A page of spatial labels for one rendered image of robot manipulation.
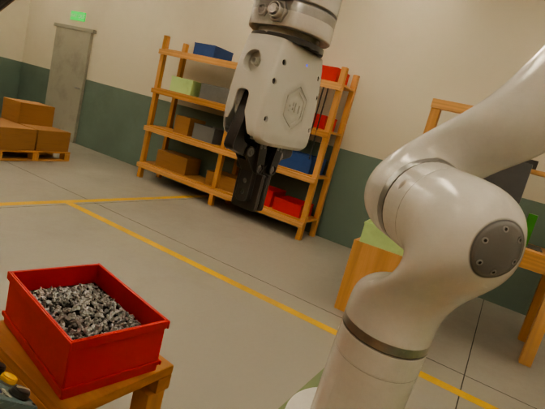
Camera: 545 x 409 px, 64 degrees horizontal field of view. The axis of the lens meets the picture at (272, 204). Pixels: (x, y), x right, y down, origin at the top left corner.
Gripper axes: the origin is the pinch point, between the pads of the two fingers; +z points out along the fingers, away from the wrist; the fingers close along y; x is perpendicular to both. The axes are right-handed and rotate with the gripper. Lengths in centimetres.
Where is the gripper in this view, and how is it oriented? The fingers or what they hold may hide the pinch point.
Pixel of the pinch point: (251, 189)
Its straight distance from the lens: 46.3
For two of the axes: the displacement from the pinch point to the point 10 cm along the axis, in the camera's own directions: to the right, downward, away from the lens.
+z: -2.5, 9.5, 1.8
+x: -7.9, -3.1, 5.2
